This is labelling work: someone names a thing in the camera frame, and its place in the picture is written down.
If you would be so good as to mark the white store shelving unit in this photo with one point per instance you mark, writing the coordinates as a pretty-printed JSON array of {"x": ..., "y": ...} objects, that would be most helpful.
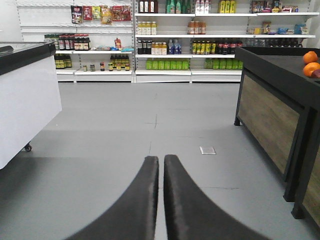
[{"x": 158, "y": 41}]

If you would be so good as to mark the orange fruit lower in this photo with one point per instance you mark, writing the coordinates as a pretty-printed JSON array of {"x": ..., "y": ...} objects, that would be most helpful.
[{"x": 310, "y": 68}]

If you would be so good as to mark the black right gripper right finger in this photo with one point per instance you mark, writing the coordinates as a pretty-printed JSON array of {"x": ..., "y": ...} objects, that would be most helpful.
[{"x": 191, "y": 215}]

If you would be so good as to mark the orange fruit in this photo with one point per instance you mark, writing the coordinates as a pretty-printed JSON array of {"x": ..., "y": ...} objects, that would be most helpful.
[
  {"x": 310, "y": 57},
  {"x": 310, "y": 68}
]

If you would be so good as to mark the steel floor outlet plate far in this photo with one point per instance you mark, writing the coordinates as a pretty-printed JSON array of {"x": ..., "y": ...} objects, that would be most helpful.
[{"x": 207, "y": 150}]

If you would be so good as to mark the black wooden produce stand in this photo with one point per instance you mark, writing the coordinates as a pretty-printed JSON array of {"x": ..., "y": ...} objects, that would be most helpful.
[{"x": 280, "y": 107}]

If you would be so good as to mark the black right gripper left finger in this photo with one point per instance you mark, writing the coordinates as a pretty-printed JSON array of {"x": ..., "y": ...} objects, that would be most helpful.
[{"x": 133, "y": 216}]

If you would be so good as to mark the white chest freezer far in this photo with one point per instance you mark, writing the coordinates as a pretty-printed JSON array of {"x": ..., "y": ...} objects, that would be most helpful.
[{"x": 29, "y": 94}]

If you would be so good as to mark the orange fruit upper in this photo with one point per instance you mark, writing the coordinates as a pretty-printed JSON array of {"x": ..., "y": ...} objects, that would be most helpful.
[{"x": 310, "y": 57}]

